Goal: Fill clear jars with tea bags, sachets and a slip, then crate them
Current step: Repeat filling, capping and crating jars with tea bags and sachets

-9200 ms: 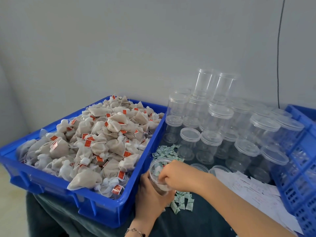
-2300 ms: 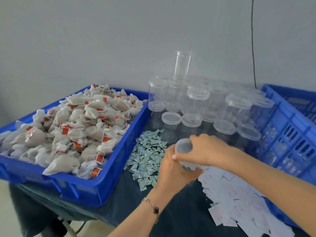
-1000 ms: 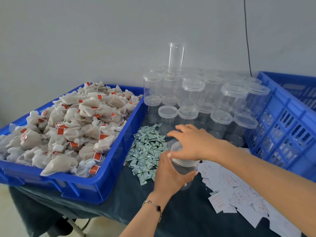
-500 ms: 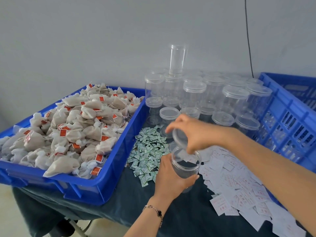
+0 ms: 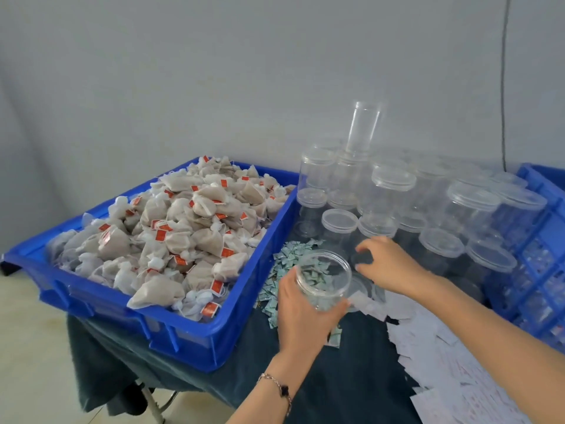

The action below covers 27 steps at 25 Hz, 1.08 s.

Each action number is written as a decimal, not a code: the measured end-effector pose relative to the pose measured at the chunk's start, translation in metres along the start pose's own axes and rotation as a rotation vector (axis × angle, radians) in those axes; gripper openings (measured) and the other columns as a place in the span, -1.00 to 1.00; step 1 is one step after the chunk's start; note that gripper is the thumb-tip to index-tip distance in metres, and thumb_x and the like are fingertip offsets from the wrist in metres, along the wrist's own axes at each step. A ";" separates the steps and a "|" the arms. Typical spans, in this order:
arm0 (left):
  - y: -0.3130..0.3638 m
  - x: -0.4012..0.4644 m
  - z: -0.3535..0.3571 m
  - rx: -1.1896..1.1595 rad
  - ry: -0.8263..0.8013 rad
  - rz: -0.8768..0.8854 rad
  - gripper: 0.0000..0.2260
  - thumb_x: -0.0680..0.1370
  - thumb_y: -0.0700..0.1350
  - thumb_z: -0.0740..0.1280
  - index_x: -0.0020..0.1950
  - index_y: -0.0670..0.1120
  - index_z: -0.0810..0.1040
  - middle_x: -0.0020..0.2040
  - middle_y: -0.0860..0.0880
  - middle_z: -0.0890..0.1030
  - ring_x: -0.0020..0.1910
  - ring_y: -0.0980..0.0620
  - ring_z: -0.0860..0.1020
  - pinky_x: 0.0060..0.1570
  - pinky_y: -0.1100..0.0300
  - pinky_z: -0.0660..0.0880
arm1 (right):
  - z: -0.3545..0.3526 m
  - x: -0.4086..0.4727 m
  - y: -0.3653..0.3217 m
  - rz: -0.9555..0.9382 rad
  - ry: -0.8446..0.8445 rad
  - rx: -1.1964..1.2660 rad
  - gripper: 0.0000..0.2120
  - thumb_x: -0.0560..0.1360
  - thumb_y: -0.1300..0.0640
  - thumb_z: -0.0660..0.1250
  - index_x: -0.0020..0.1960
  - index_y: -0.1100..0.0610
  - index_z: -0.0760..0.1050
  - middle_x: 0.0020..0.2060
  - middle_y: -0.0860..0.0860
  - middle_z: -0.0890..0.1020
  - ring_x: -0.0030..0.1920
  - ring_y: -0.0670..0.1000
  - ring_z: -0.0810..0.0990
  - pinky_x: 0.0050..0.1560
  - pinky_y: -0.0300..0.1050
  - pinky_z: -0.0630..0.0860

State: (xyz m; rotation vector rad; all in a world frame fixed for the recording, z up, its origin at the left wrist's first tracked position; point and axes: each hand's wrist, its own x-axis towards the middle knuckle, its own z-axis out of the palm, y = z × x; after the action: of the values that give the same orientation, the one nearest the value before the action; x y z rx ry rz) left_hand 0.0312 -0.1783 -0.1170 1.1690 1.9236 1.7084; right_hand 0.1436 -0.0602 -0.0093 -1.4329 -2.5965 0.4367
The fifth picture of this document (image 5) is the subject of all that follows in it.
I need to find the person's left hand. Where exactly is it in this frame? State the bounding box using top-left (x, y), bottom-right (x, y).
top-left (275, 267), bottom-right (351, 369)

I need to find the person's right hand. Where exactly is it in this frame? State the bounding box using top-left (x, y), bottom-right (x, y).
top-left (353, 236), bottom-right (436, 299)

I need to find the clear jar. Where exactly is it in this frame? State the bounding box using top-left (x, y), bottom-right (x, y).
top-left (295, 250), bottom-right (353, 312)

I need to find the pile of green desiccant packets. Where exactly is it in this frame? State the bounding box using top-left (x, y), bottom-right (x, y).
top-left (256, 240), bottom-right (345, 348)

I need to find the group of lidded jars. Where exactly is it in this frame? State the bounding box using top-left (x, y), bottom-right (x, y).
top-left (295, 101), bottom-right (549, 301)

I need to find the pile of white label papers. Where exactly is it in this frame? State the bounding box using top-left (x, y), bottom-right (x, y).
top-left (348, 287), bottom-right (531, 424)

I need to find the blue slatted crate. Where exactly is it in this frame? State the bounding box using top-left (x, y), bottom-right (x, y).
top-left (490, 163), bottom-right (565, 354)

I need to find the pile of tea bags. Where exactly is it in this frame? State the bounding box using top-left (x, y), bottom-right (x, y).
top-left (46, 156), bottom-right (297, 322)

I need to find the person's right forearm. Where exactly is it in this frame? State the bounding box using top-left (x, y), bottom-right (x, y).
top-left (413, 273), bottom-right (565, 424)

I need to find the metal table leg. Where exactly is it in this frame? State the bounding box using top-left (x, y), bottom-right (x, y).
top-left (141, 384), bottom-right (171, 424)

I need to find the blue plastic tray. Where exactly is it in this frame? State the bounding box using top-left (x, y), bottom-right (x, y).
top-left (4, 156), bottom-right (301, 372)

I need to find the thin beaded bracelet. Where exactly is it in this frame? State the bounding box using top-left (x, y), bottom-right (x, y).
top-left (258, 372), bottom-right (294, 418)

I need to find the black cable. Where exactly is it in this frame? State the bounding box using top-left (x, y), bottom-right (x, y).
top-left (500, 0), bottom-right (515, 173)

